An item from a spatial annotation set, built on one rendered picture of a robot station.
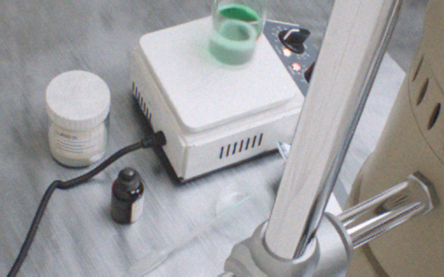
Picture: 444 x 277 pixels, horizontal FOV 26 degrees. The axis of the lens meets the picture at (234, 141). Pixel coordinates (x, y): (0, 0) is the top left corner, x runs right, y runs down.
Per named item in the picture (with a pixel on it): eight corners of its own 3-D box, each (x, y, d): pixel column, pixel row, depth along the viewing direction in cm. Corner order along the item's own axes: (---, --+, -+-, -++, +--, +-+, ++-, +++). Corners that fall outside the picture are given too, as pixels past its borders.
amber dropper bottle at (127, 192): (109, 223, 91) (111, 182, 86) (111, 196, 93) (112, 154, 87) (141, 225, 92) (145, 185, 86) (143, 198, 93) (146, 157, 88)
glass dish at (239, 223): (249, 183, 96) (252, 171, 94) (281, 225, 93) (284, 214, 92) (202, 206, 94) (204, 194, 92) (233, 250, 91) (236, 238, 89)
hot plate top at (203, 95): (244, 10, 98) (246, 4, 98) (300, 99, 93) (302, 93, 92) (134, 42, 94) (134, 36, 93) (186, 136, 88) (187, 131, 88)
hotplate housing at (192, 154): (294, 39, 108) (307, -12, 101) (354, 128, 101) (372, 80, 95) (106, 95, 100) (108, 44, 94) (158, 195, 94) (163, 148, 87)
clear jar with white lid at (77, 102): (46, 121, 97) (43, 69, 91) (107, 118, 98) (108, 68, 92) (47, 171, 94) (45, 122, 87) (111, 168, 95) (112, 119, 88)
